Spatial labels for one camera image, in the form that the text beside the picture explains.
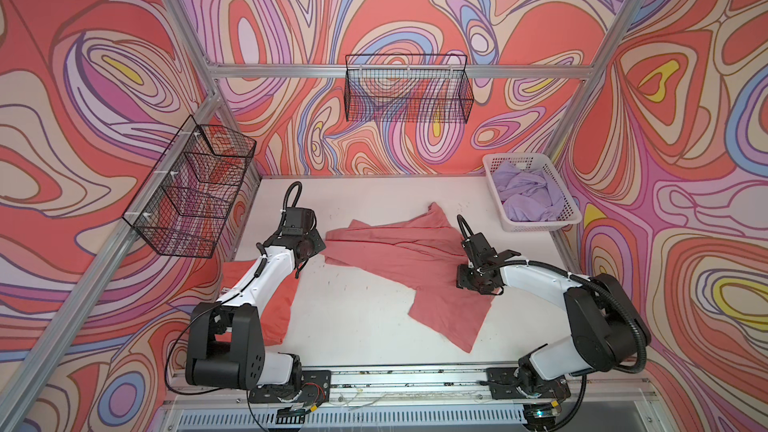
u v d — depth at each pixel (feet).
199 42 2.70
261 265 1.72
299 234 2.22
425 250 3.21
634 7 2.47
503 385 2.36
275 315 2.76
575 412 2.27
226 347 1.37
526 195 3.46
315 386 2.37
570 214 3.24
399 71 2.84
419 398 2.40
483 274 2.18
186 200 2.57
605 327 1.45
